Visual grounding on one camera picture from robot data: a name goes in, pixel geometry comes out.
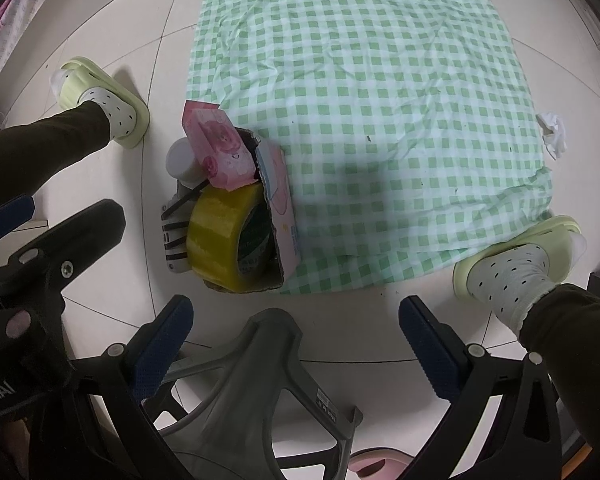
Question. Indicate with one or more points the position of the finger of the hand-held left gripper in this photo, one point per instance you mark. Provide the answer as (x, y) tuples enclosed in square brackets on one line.
[(5, 220), (80, 240)]

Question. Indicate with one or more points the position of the person's right leg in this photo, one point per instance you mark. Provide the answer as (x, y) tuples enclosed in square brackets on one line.
[(580, 340)]

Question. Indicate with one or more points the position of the pink plastic object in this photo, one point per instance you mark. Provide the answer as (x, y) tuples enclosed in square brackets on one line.
[(375, 460)]

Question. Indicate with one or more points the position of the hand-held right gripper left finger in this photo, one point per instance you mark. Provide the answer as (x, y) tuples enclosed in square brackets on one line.
[(160, 352)]

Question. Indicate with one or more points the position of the yellow tape roll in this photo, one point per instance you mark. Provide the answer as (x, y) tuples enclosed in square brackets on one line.
[(215, 230)]

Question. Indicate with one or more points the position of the cardboard box with pink flap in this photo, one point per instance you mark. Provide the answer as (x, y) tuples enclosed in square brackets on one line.
[(285, 230)]

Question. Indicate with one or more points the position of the white dotted sock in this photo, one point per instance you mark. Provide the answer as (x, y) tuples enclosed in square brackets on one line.
[(505, 280), (107, 102)]

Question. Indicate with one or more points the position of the white plastic bottle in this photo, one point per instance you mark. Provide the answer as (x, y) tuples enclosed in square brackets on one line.
[(180, 160)]

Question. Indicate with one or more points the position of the light green slipper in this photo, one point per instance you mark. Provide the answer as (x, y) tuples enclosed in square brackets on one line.
[(77, 67), (555, 230)]

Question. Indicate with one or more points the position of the pink tissue packet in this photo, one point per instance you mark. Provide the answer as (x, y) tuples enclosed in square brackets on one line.
[(215, 140)]

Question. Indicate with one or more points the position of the person's leg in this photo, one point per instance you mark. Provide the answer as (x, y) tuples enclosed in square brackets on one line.
[(580, 340), (40, 145)]

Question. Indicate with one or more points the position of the bed with floral sheet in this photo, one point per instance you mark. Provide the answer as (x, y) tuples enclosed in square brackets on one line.
[(5, 35)]

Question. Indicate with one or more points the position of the crumpled white tissue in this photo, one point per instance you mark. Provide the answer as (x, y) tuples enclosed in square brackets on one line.
[(555, 132)]

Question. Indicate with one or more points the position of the green checked cloth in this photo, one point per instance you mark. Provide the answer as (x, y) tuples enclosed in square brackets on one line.
[(380, 85)]

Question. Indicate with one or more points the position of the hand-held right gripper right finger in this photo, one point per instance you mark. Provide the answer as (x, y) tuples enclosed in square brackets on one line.
[(430, 355)]

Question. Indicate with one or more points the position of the person's left leg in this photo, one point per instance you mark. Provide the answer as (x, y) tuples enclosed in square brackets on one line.
[(40, 145)]

